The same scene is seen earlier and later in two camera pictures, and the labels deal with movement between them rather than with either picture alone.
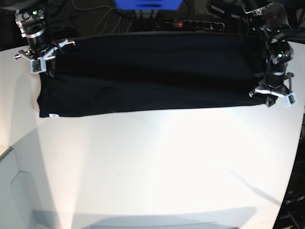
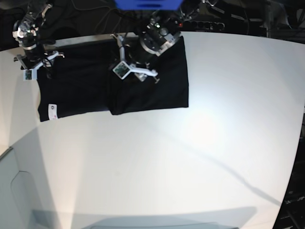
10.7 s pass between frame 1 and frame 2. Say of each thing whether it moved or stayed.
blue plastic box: stayed
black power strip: stayed
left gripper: moved
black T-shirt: moved
